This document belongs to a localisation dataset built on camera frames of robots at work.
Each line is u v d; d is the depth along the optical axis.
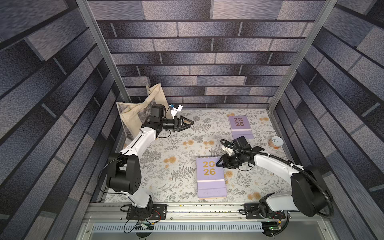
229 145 0.81
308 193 0.43
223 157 0.78
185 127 0.78
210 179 0.79
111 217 0.73
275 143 0.94
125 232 0.63
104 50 0.83
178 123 0.70
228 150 0.79
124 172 0.45
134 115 0.86
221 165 0.79
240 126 1.10
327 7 0.70
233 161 0.75
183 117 0.71
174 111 0.76
